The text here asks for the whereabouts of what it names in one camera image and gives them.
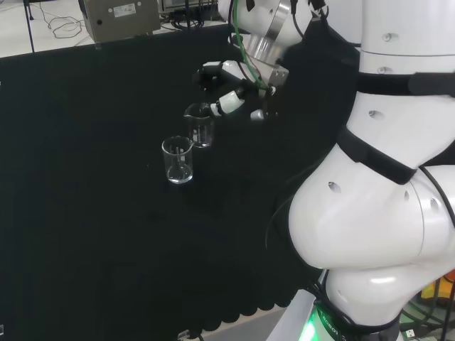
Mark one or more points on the yellow stop button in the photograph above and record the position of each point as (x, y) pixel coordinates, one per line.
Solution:
(439, 286)

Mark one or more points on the clear glass beaker 200ml print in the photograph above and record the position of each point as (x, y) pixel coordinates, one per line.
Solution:
(177, 161)

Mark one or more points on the grey metal box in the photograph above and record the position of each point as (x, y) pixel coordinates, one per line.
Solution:
(119, 19)

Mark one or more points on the black electronics unit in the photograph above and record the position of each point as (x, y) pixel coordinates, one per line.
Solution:
(190, 9)

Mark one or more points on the clear glass beaker white scale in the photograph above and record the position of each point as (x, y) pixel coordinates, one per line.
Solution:
(202, 128)

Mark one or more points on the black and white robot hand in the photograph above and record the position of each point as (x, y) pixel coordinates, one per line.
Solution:
(232, 99)

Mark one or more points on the black bench cloth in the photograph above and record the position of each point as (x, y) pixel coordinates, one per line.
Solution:
(89, 177)

